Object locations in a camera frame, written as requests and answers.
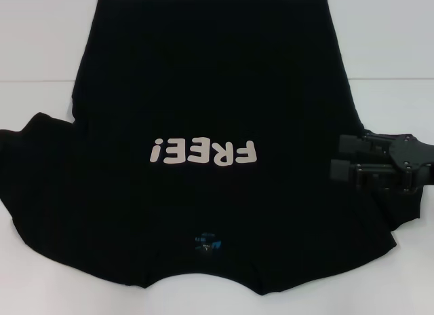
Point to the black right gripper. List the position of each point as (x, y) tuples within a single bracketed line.
[(413, 165)]

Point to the black shirt with FREE print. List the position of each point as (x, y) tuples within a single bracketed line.
[(217, 91)]

